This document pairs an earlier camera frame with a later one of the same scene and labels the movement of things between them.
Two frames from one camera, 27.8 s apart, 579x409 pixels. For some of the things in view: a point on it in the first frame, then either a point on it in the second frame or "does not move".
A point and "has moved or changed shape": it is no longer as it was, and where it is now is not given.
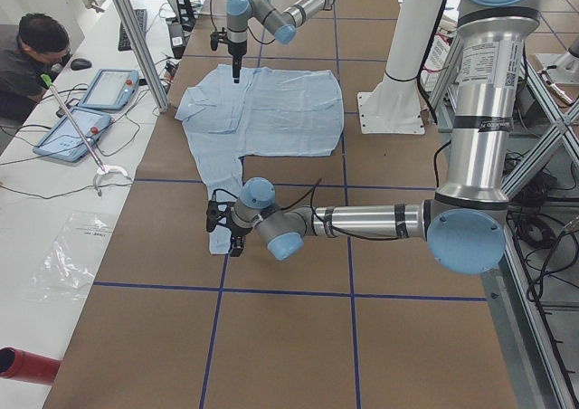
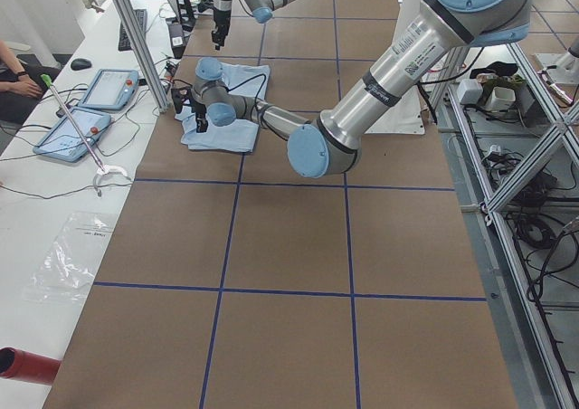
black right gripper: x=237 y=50 → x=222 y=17
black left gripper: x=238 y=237 → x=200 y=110
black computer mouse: x=80 y=64 does not move
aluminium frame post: x=122 y=3 does not move
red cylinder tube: x=27 y=366 does not move
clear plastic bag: x=69 y=269 does not move
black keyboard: x=141 y=16 does not move
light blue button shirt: x=270 y=112 has moved or changed shape
